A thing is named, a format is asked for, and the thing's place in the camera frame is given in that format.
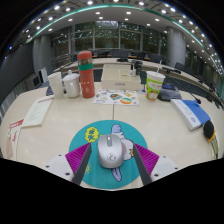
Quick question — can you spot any group of ceiling lights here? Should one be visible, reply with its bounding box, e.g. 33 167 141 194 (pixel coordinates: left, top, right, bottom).
8 0 223 68

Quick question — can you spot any silver grey computer mouse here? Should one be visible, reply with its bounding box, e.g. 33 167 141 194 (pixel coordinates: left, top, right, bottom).
97 134 125 169

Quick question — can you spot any blue and white binder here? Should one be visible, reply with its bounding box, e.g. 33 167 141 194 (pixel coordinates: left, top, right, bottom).
170 98 212 132

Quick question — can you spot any white paper booklet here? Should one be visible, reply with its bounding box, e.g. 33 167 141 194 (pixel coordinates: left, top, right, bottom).
20 95 55 128

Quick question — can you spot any beige cardboard box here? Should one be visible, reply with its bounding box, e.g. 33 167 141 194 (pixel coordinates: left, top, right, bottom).
100 63 142 92

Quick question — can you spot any round teal cartoon mouse pad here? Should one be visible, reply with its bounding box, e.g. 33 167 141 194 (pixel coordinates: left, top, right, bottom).
68 119 149 190

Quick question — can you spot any group of black office chairs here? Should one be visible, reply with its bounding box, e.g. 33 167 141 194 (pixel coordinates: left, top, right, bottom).
93 49 219 99

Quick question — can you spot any red bottle with green band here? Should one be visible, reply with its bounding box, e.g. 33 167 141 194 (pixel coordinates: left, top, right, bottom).
76 50 96 99

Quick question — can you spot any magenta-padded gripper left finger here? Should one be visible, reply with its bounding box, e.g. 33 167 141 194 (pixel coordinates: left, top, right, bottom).
43 142 93 186

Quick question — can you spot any grey desktop microphone unit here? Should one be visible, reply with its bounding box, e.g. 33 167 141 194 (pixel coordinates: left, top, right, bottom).
157 75 202 105

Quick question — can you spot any green white drink cup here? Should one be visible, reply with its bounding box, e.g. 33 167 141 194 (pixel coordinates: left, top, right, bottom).
145 61 166 102

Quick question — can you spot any colourful sticker sheet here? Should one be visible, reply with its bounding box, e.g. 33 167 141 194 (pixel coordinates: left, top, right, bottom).
92 88 141 107

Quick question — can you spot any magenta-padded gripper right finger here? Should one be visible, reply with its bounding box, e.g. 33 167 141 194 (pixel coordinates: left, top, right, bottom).
132 143 181 186

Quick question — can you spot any white lidded mug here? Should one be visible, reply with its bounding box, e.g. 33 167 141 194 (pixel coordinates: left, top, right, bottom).
62 69 81 99

